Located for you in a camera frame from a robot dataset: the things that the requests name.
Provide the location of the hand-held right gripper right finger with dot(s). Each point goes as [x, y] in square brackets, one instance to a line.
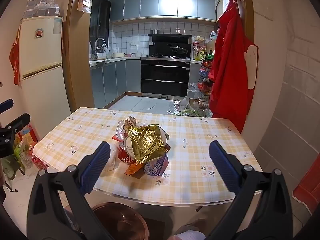
[222, 166]

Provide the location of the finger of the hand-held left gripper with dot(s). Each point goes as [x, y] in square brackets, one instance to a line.
[6, 105]
[18, 122]

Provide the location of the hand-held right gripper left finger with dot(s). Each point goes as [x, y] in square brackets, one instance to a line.
[96, 165]

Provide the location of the red drink can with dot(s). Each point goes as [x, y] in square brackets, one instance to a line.
[123, 153]

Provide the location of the orange snack packet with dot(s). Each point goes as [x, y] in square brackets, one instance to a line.
[132, 169]

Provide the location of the gold foil bag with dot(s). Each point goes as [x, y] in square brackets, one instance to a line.
[147, 142]

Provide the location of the copper trash bin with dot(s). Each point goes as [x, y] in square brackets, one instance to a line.
[117, 220]

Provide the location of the purple snack packet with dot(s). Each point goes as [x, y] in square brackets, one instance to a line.
[156, 167]

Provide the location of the clear wrapper of cream wafers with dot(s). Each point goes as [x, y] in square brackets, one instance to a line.
[112, 157]

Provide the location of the pile of snack packets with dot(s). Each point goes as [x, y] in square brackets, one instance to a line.
[26, 147]

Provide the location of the red flat packet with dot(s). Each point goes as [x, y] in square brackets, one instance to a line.
[115, 137]

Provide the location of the clear plastic bag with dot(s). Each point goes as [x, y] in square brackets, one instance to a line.
[122, 130]

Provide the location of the red hanging decoration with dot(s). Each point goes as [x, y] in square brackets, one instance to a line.
[15, 60]

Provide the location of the cream refrigerator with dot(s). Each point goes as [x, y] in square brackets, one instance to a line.
[42, 60]

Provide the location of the pile of plastic bags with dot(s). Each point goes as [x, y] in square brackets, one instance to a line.
[185, 105]

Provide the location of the person's leg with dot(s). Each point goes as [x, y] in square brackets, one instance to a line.
[190, 232]

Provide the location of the red fridge magnet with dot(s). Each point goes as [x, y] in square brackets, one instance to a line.
[39, 33]

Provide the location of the grey lower kitchen cabinets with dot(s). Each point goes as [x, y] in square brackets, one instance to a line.
[112, 80]

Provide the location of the grey kitchen cabinets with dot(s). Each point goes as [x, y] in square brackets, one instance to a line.
[112, 80]
[162, 5]

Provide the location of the red patterned board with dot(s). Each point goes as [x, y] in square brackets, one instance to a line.
[308, 185]

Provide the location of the red apron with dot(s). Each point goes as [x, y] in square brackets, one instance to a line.
[226, 62]

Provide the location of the stack of clear plastic containers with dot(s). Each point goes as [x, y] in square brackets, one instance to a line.
[41, 6]

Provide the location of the black built-in oven stove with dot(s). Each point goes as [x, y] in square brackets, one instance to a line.
[165, 76]

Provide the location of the chrome kitchen faucet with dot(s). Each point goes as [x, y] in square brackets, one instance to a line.
[100, 43]

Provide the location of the row of condiment bottles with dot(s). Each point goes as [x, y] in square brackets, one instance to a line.
[203, 52]

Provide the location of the dark kitchen window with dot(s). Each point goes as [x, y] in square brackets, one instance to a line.
[99, 25]

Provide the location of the wok with lid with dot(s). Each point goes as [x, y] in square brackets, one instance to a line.
[178, 50]

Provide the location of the black range hood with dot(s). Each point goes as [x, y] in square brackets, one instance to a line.
[170, 43]

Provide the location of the small metal pot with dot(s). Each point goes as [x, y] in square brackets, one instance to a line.
[155, 31]

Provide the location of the grey upper kitchen cabinets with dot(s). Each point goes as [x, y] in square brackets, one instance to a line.
[162, 5]

